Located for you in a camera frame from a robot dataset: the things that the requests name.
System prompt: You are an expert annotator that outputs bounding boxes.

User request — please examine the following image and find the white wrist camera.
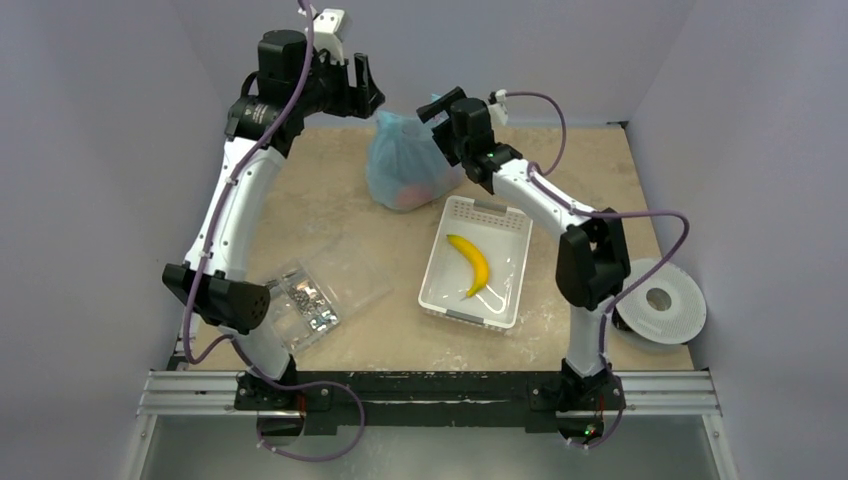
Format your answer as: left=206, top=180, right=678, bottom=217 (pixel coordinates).
left=312, top=8, right=349, bottom=64
left=487, top=89, right=508, bottom=126

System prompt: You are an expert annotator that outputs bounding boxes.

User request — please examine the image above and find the clear plastic screw box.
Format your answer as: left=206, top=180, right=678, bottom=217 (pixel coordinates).
left=264, top=235, right=392, bottom=354

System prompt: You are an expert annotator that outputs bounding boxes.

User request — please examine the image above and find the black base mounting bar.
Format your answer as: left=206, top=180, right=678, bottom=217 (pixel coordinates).
left=234, top=371, right=625, bottom=439

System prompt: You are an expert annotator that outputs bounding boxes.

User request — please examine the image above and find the white plastic basket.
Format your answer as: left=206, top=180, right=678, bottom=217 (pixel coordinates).
left=418, top=195, right=533, bottom=331

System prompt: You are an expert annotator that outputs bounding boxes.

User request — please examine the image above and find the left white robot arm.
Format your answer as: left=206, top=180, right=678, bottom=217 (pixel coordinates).
left=162, top=27, right=385, bottom=409

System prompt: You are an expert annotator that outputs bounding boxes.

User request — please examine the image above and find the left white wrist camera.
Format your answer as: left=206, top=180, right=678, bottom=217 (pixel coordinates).
left=312, top=8, right=349, bottom=64

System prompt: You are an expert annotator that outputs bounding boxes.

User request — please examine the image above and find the yellow fake banana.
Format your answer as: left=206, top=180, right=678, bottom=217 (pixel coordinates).
left=446, top=234, right=490, bottom=298

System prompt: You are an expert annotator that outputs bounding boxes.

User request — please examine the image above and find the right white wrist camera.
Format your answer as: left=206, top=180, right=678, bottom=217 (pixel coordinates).
left=487, top=89, right=508, bottom=126

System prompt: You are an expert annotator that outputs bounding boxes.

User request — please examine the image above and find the light blue plastic bag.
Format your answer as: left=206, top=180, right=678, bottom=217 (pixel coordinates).
left=365, top=110, right=465, bottom=212

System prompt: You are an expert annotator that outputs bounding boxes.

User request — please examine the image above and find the white filament spool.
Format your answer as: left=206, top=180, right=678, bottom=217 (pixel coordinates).
left=612, top=263, right=707, bottom=352

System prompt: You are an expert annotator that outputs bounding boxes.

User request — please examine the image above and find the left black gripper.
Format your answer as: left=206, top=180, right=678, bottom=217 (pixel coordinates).
left=293, top=46, right=383, bottom=119

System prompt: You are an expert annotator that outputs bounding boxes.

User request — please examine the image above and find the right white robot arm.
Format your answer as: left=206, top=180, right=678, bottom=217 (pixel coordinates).
left=416, top=87, right=631, bottom=407

